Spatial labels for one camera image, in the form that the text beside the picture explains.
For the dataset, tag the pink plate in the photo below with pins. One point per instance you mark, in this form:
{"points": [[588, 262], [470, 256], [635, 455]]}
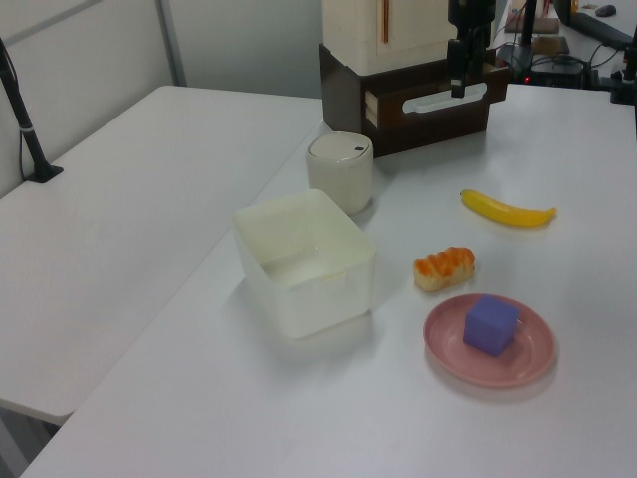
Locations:
{"points": [[490, 356]]}

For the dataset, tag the black clamped camera pole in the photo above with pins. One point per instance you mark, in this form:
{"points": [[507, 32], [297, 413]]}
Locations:
{"points": [[22, 119]]}

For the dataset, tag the black computer mouse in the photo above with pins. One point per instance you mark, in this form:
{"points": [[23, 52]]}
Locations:
{"points": [[605, 9]]}

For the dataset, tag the orange glazed bread roll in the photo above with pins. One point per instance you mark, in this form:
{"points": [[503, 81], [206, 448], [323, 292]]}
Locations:
{"points": [[444, 267]]}

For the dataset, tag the black electronic box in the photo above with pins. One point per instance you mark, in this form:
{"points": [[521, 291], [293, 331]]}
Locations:
{"points": [[555, 72]]}

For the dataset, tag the purple cube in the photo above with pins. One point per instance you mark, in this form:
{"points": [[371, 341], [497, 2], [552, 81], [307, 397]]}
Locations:
{"points": [[490, 323]]}

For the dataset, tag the black clamp mount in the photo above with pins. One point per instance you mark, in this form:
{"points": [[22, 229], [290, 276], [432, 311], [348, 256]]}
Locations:
{"points": [[623, 79]]}

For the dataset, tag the white round lidded bin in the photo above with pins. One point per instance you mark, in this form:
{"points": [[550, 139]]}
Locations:
{"points": [[340, 170]]}

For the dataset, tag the yellow banana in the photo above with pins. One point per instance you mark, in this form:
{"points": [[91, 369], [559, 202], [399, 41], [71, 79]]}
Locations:
{"points": [[505, 209]]}

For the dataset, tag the brown and cream cabinet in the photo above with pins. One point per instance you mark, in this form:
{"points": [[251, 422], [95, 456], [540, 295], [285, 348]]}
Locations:
{"points": [[383, 45]]}

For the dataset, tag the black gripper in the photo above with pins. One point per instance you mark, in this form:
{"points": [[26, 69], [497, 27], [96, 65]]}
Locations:
{"points": [[470, 14]]}

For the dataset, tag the black monitor stand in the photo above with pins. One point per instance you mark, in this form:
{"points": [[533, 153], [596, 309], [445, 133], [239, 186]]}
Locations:
{"points": [[523, 35]]}

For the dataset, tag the white rectangular plastic box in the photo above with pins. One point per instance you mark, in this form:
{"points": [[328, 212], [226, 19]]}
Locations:
{"points": [[303, 261]]}

